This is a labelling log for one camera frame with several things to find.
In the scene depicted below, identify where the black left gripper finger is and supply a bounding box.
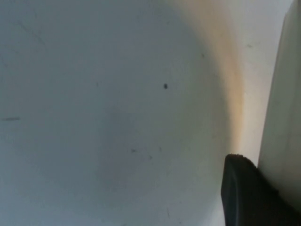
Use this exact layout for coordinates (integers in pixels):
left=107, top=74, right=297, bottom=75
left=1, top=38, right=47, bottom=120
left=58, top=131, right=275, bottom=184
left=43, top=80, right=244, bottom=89
left=221, top=153, right=301, bottom=226

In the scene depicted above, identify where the pale white plate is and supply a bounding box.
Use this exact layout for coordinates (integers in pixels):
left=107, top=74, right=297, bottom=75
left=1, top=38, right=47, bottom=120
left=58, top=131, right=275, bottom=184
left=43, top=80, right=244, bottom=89
left=257, top=0, right=301, bottom=198

